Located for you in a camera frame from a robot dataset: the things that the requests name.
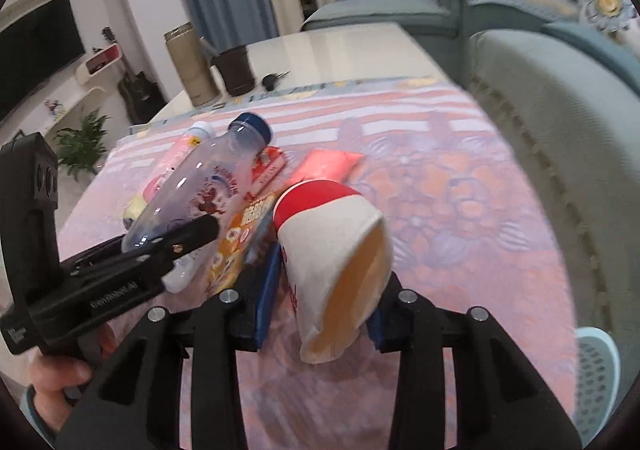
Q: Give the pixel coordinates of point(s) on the black car key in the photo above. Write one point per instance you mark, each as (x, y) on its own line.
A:
(270, 81)

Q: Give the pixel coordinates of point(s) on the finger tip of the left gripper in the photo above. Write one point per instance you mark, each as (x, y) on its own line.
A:
(182, 245)

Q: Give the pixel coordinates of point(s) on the pink snack packet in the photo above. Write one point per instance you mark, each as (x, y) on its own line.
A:
(333, 165)

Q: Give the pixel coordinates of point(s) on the dark brown cup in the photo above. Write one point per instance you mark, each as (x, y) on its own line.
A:
(234, 67)

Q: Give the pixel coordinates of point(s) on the gold thermos flask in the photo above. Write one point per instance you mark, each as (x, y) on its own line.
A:
(192, 66)

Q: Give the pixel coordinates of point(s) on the teal sofa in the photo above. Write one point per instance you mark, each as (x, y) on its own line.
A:
(572, 123)

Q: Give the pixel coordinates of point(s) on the floral cushion left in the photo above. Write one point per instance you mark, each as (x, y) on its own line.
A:
(612, 18)

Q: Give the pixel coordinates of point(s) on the red white cigarette box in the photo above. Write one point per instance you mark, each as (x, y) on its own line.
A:
(267, 165)

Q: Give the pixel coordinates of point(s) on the green potted plant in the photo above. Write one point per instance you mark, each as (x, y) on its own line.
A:
(80, 149)

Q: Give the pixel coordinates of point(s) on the light blue trash basket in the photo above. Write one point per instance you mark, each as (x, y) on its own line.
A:
(598, 381)

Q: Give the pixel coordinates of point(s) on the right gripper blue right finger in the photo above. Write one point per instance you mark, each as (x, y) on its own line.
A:
(376, 328)

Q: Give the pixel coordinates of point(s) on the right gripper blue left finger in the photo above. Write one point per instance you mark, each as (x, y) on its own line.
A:
(269, 282)

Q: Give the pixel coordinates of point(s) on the pink floral tablecloth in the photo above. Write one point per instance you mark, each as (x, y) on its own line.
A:
(467, 229)

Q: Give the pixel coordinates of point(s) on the person's left hand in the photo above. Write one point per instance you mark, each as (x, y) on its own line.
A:
(51, 375)

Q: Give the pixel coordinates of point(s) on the red white paper cup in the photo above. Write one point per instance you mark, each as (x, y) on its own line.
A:
(338, 259)

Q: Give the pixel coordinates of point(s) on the pink small bottle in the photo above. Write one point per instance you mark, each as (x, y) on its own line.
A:
(165, 167)

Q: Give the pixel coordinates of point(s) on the orange snack wrapper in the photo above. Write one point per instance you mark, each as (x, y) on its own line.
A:
(223, 268)

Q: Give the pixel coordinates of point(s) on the teal pillow left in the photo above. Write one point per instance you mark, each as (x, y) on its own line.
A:
(610, 55)

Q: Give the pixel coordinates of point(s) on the white refrigerator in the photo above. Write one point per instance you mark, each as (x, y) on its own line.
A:
(150, 14)

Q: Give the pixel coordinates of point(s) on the black guitar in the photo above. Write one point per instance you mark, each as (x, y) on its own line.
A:
(143, 98)

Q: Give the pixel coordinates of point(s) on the black television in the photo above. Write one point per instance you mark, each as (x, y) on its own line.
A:
(34, 48)

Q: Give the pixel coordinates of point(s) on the clear plastic water bottle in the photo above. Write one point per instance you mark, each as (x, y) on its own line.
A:
(212, 180)

